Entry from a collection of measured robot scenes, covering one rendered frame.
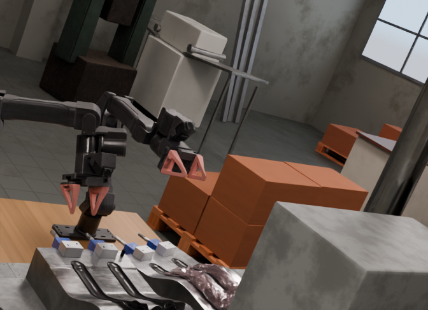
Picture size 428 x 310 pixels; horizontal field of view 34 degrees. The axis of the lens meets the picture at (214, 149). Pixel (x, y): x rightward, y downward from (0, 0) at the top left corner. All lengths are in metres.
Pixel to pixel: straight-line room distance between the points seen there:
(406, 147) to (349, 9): 9.54
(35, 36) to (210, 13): 2.41
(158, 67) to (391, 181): 6.16
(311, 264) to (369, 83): 9.62
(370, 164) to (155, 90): 2.30
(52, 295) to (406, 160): 0.95
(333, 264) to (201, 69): 6.41
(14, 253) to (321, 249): 1.30
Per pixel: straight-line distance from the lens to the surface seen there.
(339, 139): 9.04
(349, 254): 0.79
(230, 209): 4.17
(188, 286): 1.93
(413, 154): 1.18
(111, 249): 1.90
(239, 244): 4.11
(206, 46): 7.07
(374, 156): 7.17
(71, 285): 1.74
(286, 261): 0.85
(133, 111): 2.05
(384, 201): 1.19
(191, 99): 7.23
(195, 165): 1.85
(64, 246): 1.84
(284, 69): 10.23
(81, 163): 1.79
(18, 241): 2.06
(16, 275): 1.88
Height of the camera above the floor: 1.70
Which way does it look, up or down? 14 degrees down
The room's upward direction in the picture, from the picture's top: 22 degrees clockwise
